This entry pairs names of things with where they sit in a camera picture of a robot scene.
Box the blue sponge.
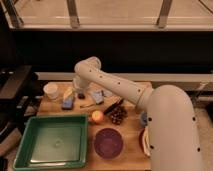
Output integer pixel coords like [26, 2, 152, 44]
[61, 97, 75, 110]

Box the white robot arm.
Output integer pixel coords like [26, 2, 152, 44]
[73, 57, 204, 171]

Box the purple bowl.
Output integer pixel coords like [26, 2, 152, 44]
[93, 128, 123, 159]

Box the brown bowl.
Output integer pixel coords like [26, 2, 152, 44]
[138, 129, 145, 153]

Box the black rectangular block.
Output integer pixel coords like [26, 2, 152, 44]
[78, 93, 85, 99]

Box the metal spoon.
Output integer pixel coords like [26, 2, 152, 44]
[80, 103, 97, 108]

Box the white cup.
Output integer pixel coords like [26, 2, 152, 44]
[43, 83, 59, 100]

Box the blue-grey crumpled cloth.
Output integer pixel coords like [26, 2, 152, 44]
[91, 90, 113, 104]

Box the orange apple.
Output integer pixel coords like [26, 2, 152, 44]
[91, 111, 104, 124]

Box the black equipment on left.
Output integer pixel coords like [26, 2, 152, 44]
[0, 65, 41, 156]

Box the green plastic tray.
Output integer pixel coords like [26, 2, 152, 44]
[13, 114, 88, 171]

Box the bunch of dark grapes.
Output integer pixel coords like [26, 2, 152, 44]
[110, 106, 127, 125]

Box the wooden table board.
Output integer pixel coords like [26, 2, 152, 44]
[38, 82, 151, 171]

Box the small blue cup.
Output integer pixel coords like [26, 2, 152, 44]
[140, 113, 147, 127]

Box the black-handled knife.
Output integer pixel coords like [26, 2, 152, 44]
[104, 98, 124, 115]

